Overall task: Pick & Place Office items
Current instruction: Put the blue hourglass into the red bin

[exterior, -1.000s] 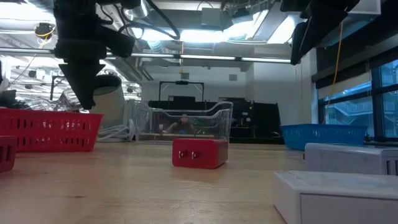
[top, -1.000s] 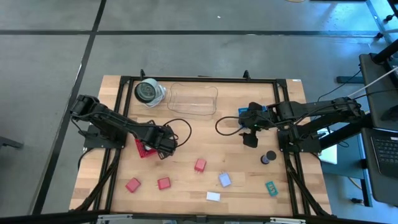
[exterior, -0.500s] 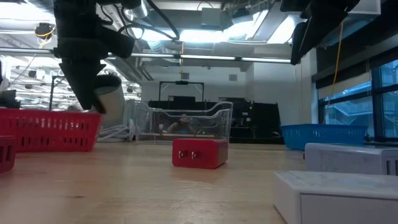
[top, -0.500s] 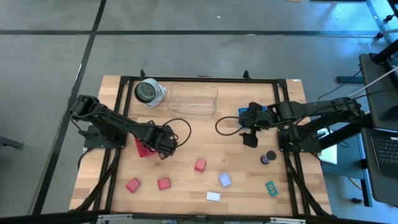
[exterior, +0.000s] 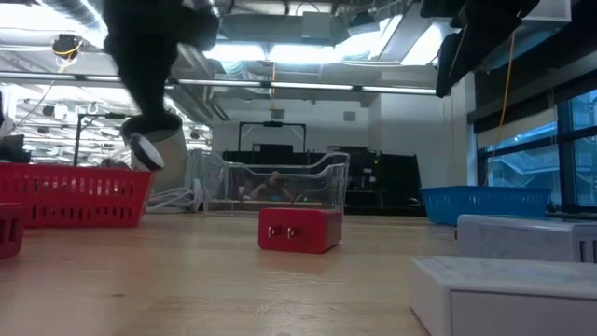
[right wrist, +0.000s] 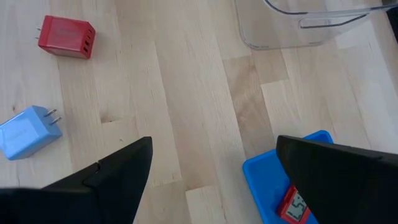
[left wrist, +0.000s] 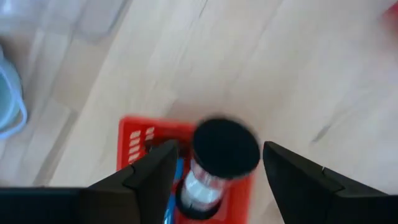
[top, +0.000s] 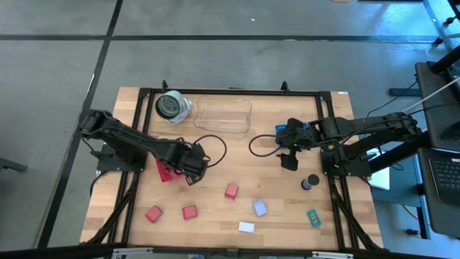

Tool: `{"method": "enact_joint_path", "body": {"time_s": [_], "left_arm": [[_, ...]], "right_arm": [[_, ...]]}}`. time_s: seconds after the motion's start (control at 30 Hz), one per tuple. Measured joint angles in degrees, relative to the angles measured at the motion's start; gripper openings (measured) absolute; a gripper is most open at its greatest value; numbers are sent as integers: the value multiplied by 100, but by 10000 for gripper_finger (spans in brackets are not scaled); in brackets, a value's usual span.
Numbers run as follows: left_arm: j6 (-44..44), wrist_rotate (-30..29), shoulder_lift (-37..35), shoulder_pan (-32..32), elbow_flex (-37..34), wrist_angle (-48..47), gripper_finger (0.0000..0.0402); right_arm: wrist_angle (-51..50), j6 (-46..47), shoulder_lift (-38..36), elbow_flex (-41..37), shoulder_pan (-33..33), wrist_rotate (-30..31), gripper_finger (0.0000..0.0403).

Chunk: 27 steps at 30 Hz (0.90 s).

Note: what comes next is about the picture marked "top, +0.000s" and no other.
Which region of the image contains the black laptop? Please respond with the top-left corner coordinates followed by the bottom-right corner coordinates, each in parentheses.
top-left (427, 147), bottom-right (460, 206)

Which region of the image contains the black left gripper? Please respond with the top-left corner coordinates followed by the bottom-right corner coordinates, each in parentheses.
top-left (170, 142), bottom-right (211, 186)

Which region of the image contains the white cable on desk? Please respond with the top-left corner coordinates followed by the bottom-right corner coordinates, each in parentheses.
top-left (400, 76), bottom-right (460, 114)

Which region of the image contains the white cylindrical device black top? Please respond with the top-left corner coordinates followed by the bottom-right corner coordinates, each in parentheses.
top-left (154, 89), bottom-right (190, 122)

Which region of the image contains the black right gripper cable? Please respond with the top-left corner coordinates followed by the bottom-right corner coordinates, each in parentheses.
top-left (248, 134), bottom-right (288, 158)

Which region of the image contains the black side desk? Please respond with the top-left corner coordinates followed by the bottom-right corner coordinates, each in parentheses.
top-left (415, 60), bottom-right (460, 238)

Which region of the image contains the blue plastic mesh basket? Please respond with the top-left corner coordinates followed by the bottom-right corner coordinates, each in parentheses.
top-left (275, 122), bottom-right (311, 148)

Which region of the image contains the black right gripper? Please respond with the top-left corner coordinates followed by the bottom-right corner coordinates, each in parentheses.
top-left (275, 118), bottom-right (319, 172)

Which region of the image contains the clear plastic tray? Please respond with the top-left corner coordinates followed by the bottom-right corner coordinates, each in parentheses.
top-left (193, 95), bottom-right (253, 135)

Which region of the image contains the white flat floor box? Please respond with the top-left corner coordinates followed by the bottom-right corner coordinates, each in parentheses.
top-left (369, 165), bottom-right (391, 191)

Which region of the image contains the red plastic mesh basket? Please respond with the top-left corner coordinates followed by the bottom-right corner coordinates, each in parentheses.
top-left (155, 158), bottom-right (188, 183)

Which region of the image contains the blue-grey metal stand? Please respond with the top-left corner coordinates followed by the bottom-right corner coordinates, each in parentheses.
top-left (369, 186), bottom-right (432, 240)

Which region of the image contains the black-capped small bottle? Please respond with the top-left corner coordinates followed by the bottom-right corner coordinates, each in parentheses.
top-left (300, 173), bottom-right (321, 191)

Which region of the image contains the small teal packet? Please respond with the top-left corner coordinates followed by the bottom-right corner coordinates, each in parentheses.
top-left (305, 209), bottom-right (323, 229)

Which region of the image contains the pale blue wall charger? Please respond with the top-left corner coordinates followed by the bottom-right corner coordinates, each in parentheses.
top-left (252, 199), bottom-right (269, 218)

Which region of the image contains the red wall charger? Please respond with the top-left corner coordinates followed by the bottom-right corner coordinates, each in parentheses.
top-left (144, 205), bottom-right (164, 224)
top-left (181, 204), bottom-right (198, 221)
top-left (224, 182), bottom-right (240, 201)

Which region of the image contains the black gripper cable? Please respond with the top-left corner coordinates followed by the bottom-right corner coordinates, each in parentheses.
top-left (248, 134), bottom-right (288, 158)
top-left (192, 134), bottom-right (228, 169)

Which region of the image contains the black aluminium table frame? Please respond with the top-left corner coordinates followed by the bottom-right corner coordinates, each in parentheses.
top-left (80, 86), bottom-right (384, 253)

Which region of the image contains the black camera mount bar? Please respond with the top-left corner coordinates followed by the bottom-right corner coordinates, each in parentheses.
top-left (0, 243), bottom-right (460, 259)

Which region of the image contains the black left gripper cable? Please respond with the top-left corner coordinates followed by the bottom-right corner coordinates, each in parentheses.
top-left (192, 134), bottom-right (228, 169)

